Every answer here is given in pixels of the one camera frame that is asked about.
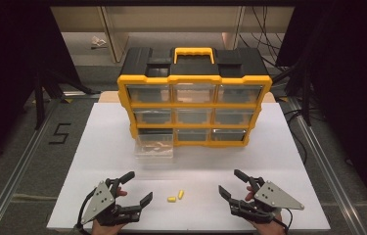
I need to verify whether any pile of tan small parts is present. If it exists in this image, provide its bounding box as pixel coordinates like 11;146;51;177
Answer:
137;140;173;155

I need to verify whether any person's left hand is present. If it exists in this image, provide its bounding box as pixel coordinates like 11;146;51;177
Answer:
91;188;129;235

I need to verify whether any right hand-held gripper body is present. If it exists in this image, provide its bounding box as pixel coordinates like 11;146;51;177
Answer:
229;177;305;225

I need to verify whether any black metal stand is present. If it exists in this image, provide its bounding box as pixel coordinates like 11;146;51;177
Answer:
271;55;314;127
33;67;103;131

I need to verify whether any person's right hand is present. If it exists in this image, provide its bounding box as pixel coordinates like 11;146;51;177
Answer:
245;185;287;235

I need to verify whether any black curtain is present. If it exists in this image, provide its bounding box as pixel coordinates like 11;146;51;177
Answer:
0;0;82;177
275;0;367;226

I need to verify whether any grid of closed clear drawers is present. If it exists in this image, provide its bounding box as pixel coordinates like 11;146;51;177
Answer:
125;83;264;143

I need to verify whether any aluminium floor rail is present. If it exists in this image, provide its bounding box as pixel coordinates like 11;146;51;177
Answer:
285;97;367;235
0;103;62;235

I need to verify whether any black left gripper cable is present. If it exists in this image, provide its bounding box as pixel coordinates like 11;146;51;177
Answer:
74;187;98;233

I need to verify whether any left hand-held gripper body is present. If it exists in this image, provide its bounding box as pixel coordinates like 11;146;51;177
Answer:
76;177;143;227

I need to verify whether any bundle of black hanging cables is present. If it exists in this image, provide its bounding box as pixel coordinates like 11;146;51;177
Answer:
238;6;288;71

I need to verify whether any pulled-out clear plastic drawer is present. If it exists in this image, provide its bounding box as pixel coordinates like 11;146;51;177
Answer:
134;132;175;160

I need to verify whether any crumpled white paper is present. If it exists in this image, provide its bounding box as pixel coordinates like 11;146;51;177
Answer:
89;35;108;50

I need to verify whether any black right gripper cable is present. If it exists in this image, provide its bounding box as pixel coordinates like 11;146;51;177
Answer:
272;207;295;233

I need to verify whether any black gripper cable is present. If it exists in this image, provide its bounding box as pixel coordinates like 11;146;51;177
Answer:
74;187;98;233
272;207;295;233

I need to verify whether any yellow and black organizer cabinet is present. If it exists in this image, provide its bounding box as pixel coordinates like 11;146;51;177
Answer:
116;47;273;149

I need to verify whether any beige desk with legs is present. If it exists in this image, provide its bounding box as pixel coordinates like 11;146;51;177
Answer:
50;5;296;64

